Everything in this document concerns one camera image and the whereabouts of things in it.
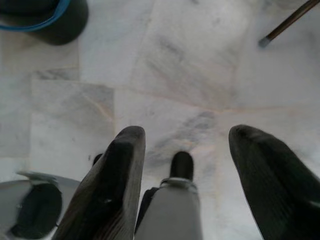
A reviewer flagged brown furniture leg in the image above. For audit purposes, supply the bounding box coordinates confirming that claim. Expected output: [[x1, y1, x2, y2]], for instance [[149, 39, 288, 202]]
[[258, 0, 320, 49]]

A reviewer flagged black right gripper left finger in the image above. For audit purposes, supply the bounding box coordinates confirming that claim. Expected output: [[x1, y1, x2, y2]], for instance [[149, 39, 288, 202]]
[[51, 125, 147, 240]]

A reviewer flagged black robot foot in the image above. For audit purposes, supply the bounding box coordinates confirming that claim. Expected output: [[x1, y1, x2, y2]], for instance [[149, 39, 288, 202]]
[[170, 151, 194, 181]]

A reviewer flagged dark bin with blue rim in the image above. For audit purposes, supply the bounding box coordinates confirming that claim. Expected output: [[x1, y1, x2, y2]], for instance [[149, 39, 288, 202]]
[[0, 0, 90, 46]]

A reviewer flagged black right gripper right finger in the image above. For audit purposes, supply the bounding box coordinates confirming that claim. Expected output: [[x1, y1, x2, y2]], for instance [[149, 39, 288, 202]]
[[228, 124, 320, 240]]

